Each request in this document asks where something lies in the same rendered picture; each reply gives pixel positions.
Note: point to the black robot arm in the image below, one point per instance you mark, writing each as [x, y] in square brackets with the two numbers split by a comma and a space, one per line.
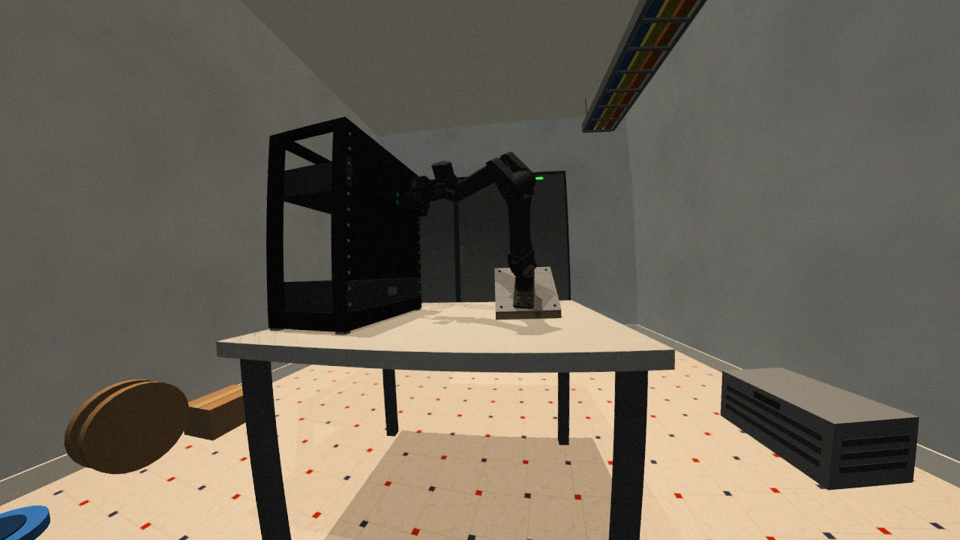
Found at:
[518, 186]

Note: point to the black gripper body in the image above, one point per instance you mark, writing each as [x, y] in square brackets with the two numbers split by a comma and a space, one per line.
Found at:
[423, 204]

